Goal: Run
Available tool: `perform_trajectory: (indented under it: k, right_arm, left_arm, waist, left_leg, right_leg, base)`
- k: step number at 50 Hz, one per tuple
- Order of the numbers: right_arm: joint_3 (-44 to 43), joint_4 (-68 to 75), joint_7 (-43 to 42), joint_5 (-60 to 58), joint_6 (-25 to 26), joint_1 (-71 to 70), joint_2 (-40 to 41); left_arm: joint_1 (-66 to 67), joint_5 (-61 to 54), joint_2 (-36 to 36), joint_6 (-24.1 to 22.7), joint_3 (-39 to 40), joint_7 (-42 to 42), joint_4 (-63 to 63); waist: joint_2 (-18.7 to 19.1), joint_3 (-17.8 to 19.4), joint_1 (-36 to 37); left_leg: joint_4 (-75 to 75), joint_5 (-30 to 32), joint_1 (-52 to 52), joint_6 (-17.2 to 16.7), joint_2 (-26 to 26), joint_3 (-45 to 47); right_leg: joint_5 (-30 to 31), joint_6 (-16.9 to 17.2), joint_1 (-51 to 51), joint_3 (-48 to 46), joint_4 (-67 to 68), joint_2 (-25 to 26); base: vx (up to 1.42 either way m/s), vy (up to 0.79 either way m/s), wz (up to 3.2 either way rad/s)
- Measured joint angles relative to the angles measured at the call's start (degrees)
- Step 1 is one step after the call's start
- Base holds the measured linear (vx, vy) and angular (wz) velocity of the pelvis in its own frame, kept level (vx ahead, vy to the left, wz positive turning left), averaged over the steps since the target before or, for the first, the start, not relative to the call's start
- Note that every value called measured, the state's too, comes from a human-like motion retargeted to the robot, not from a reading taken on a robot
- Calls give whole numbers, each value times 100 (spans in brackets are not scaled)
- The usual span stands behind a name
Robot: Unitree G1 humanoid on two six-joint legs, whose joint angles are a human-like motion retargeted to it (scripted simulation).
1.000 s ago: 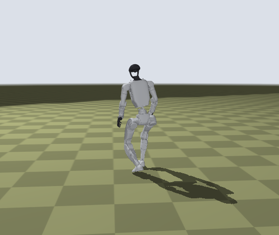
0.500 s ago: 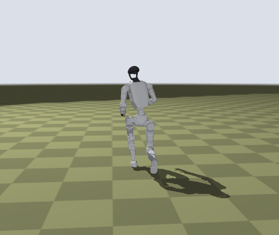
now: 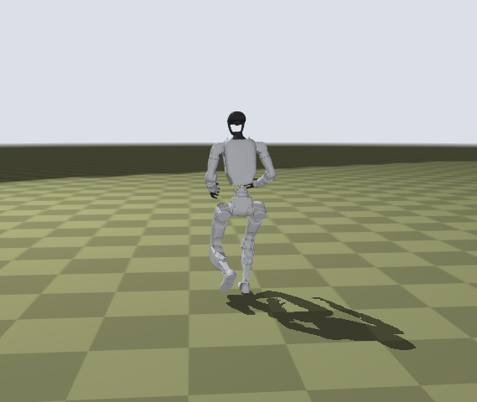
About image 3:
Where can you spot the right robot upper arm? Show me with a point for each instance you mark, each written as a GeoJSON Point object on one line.
{"type": "Point", "coordinates": [266, 160]}

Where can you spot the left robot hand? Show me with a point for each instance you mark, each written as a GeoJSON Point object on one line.
{"type": "Point", "coordinates": [212, 194]}

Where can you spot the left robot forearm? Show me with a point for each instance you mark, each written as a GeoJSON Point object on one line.
{"type": "Point", "coordinates": [211, 187]}

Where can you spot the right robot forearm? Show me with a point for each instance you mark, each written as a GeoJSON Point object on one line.
{"type": "Point", "coordinates": [261, 182]}

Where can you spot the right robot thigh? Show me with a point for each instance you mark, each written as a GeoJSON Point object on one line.
{"type": "Point", "coordinates": [253, 223]}

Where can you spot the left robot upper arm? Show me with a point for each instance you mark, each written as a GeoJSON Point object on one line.
{"type": "Point", "coordinates": [215, 151]}

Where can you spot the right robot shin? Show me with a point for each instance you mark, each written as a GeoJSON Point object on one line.
{"type": "Point", "coordinates": [246, 262]}

